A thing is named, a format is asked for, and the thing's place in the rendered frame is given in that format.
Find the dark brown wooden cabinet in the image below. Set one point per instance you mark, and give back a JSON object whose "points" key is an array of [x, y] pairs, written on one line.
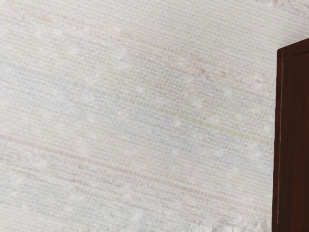
{"points": [[294, 145]]}

